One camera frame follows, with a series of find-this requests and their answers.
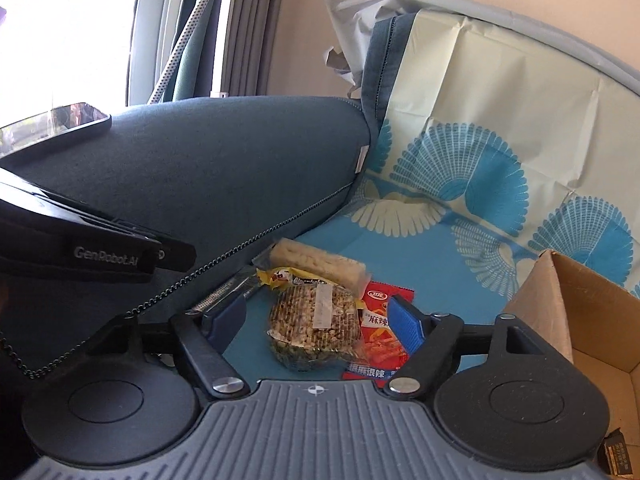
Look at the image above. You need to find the white dotted fabric strip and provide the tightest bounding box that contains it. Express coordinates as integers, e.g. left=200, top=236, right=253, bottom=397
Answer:
left=150, top=0, right=216, bottom=106

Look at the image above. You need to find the clear peanut brittle packet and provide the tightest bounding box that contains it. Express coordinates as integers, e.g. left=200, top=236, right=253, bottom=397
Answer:
left=265, top=282, right=363, bottom=373

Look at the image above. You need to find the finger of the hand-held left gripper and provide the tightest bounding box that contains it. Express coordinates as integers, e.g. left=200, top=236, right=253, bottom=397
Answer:
left=152, top=237, right=197, bottom=277

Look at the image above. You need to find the pale rice cracker packet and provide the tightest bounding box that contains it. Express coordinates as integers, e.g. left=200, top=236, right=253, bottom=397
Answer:
left=270, top=238, right=371, bottom=292

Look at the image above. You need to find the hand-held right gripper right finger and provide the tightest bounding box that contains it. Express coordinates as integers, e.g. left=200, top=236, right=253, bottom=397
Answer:
left=382, top=294, right=573, bottom=401

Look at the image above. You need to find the red spicy strip packet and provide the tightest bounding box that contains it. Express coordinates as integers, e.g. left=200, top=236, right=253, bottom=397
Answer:
left=341, top=282, right=426, bottom=383

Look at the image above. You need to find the grey-blue sheet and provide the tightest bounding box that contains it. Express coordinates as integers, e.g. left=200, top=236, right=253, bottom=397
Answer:
left=324, top=0, right=640, bottom=98

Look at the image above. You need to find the black smartphone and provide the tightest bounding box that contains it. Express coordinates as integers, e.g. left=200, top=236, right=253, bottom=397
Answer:
left=0, top=102, right=112, bottom=158

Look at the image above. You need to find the brown cardboard box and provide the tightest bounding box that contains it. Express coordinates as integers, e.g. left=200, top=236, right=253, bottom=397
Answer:
left=502, top=249, right=640, bottom=466

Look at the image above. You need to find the grey curtain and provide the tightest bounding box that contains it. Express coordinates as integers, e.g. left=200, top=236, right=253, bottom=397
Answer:
left=127, top=0, right=288, bottom=106

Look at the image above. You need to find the silver foil snack stick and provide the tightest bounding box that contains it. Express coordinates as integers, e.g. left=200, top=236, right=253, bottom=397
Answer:
left=191, top=266, right=261, bottom=315

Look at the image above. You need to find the yellow snack packet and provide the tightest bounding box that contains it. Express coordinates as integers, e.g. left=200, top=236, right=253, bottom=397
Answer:
left=256, top=266, right=321, bottom=291

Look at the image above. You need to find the dark snack packet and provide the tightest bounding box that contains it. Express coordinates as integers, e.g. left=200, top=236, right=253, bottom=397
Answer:
left=597, top=427, right=640, bottom=478

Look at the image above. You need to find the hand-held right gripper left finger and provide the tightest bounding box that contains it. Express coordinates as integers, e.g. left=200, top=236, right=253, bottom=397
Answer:
left=85, top=290, right=251, bottom=401

